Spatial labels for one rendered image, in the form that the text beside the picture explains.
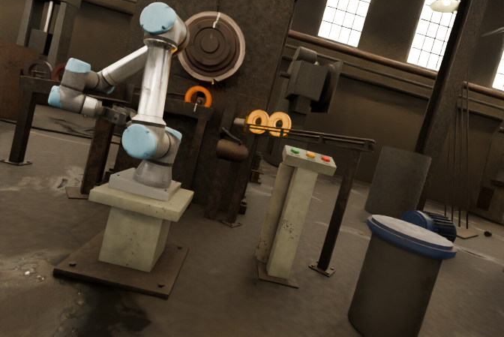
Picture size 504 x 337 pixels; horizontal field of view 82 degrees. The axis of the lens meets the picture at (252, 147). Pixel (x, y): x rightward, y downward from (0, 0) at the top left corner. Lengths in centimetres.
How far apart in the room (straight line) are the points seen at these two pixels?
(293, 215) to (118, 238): 74
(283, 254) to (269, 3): 174
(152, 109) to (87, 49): 828
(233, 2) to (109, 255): 183
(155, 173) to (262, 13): 155
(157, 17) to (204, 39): 96
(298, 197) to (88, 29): 854
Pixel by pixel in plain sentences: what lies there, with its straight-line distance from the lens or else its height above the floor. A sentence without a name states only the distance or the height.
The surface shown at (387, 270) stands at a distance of 127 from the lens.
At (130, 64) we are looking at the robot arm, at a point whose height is 77.
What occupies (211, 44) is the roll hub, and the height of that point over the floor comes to 111.
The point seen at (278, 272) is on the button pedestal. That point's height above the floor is 3.
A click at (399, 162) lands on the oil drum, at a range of 396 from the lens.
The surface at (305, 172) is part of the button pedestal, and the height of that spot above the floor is 52.
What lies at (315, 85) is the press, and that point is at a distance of 638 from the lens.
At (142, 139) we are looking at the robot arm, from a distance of 103.
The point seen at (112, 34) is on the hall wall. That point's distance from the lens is 913.
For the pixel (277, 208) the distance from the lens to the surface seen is 152.
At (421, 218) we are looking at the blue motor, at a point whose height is 29.
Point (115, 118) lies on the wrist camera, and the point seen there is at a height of 55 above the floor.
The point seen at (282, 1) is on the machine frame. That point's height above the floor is 160.
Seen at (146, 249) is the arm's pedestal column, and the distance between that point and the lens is 123.
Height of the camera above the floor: 65
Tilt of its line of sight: 4 degrees down
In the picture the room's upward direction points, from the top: 15 degrees clockwise
